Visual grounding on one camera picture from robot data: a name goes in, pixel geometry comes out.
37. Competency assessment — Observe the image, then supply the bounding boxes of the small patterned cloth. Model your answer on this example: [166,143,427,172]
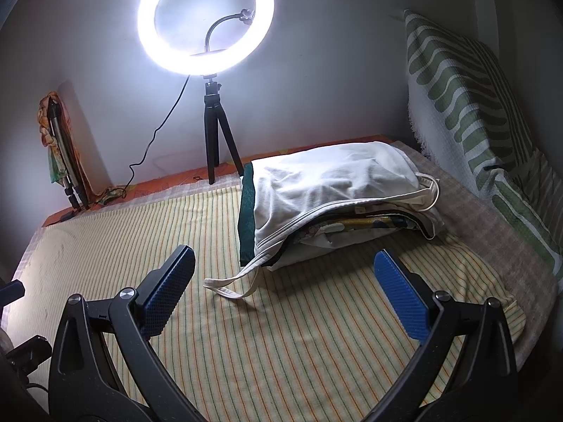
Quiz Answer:
[99,188,128,205]

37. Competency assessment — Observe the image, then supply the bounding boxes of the white ring light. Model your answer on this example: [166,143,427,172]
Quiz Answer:
[137,0,276,75]

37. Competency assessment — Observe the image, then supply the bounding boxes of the black mini tripod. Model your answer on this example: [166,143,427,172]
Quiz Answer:
[203,74,245,185]

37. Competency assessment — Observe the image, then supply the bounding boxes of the patterned folded garment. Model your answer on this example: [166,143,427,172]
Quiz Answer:
[303,213,423,240]

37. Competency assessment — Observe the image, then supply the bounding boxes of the pile of folded clothes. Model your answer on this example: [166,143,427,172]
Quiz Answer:
[266,211,445,271]

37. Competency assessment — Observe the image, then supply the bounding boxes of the black power cable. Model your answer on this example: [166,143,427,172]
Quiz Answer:
[99,75,192,205]

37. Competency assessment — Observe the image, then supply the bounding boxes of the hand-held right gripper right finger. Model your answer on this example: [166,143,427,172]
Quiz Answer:
[373,250,520,422]

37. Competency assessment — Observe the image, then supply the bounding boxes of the black gooseneck phone holder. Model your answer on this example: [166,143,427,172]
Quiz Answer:
[203,8,257,53]

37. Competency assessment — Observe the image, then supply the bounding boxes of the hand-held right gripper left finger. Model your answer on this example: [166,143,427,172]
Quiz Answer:
[48,245,207,422]

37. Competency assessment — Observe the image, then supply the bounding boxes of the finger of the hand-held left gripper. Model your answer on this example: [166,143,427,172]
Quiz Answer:
[0,279,26,315]

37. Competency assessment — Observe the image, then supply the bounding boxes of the folded grey tripod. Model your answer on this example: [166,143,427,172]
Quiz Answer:
[48,100,91,211]

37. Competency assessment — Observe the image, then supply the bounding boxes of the dark green folded cloth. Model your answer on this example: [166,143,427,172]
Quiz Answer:
[238,162,258,269]

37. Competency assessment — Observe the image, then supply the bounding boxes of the yellow striped bed cover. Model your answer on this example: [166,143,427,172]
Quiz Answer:
[44,141,559,370]

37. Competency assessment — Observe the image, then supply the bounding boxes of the green patterned white blanket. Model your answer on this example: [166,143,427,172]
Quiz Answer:
[404,9,563,282]

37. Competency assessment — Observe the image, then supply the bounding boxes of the white tank top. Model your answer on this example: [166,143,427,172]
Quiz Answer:
[203,141,441,303]

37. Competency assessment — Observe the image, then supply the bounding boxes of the yellow striped cloth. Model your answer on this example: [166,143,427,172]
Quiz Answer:
[4,176,526,414]

